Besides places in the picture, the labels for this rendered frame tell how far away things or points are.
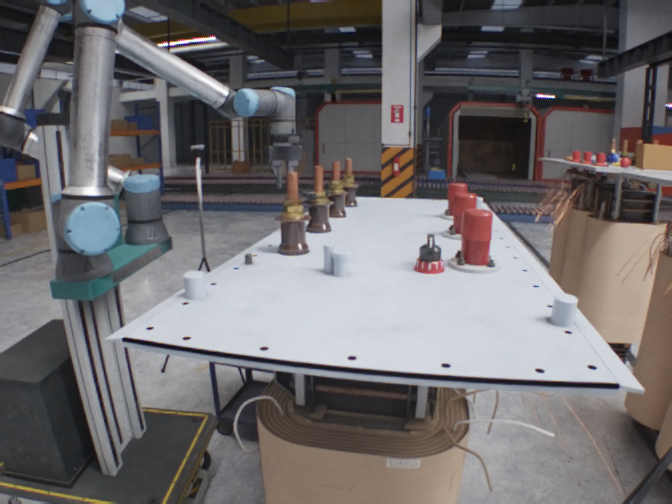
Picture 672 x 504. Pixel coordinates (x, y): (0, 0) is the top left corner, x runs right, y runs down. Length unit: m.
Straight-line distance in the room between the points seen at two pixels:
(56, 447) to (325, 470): 1.30
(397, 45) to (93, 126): 10.91
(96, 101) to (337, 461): 1.06
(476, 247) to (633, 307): 2.78
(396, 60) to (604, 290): 9.29
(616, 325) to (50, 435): 3.60
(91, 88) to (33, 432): 1.34
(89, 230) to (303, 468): 0.80
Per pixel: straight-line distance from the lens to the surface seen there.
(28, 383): 1.85
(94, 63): 1.28
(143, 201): 1.82
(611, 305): 3.60
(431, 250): 0.95
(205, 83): 1.55
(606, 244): 3.47
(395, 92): 11.65
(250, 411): 2.64
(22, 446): 2.10
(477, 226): 0.99
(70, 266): 1.45
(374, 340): 0.64
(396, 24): 11.98
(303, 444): 0.91
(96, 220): 1.24
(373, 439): 0.92
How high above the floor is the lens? 1.65
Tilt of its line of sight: 15 degrees down
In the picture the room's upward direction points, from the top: straight up
